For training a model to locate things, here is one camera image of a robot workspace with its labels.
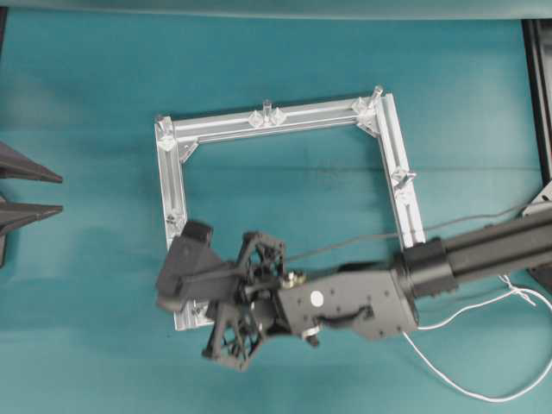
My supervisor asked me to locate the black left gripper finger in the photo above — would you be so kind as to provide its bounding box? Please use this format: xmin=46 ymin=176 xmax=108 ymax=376
xmin=1 ymin=204 xmax=63 ymax=235
xmin=1 ymin=142 xmax=63 ymax=184

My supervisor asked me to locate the clear pin top middle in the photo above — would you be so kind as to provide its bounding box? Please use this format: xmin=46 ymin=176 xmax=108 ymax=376
xmin=248 ymin=99 xmax=287 ymax=129

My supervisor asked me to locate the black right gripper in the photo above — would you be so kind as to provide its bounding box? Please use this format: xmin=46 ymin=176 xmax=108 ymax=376
xmin=202 ymin=232 xmax=286 ymax=372

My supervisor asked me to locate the square aluminium extrusion frame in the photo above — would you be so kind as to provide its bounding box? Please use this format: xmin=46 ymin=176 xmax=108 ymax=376
xmin=156 ymin=94 xmax=425 ymax=330

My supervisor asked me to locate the white cable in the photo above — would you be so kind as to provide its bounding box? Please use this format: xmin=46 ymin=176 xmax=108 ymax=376
xmin=400 ymin=275 xmax=552 ymax=400

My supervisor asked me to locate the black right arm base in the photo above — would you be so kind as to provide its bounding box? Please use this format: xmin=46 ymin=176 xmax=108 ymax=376
xmin=521 ymin=181 xmax=552 ymax=216

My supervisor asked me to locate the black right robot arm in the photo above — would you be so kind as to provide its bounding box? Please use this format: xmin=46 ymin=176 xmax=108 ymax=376
xmin=203 ymin=210 xmax=551 ymax=371

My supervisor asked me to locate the clear pin left middle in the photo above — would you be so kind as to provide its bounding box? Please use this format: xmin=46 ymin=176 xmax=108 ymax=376
xmin=166 ymin=211 xmax=186 ymax=232

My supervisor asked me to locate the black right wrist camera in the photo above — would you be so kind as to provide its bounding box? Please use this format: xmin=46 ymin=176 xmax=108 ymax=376
xmin=156 ymin=220 xmax=237 ymax=312

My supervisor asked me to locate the clear pin top right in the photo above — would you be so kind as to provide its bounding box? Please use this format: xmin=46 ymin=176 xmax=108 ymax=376
xmin=351 ymin=85 xmax=384 ymax=127

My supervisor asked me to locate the clear pin top left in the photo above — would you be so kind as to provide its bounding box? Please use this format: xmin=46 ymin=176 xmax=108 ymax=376
xmin=155 ymin=116 xmax=177 ymax=152

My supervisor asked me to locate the clear pin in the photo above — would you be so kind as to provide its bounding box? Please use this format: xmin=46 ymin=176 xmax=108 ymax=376
xmin=391 ymin=168 xmax=417 ymax=190
xmin=155 ymin=116 xmax=177 ymax=152
xmin=248 ymin=99 xmax=287 ymax=129
xmin=166 ymin=211 xmax=186 ymax=232
xmin=351 ymin=85 xmax=384 ymax=127

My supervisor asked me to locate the grey right arm cable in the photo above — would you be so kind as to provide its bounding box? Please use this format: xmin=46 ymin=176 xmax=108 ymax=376
xmin=284 ymin=204 xmax=531 ymax=261

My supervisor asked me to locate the clear pin right middle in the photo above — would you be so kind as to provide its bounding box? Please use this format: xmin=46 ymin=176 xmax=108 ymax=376
xmin=391 ymin=168 xmax=417 ymax=190

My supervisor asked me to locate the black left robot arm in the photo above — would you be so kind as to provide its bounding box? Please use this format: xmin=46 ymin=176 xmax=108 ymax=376
xmin=1 ymin=142 xmax=63 ymax=267

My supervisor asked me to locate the black extrusion rail right edge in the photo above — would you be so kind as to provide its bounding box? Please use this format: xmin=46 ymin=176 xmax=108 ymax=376
xmin=522 ymin=19 xmax=551 ymax=185

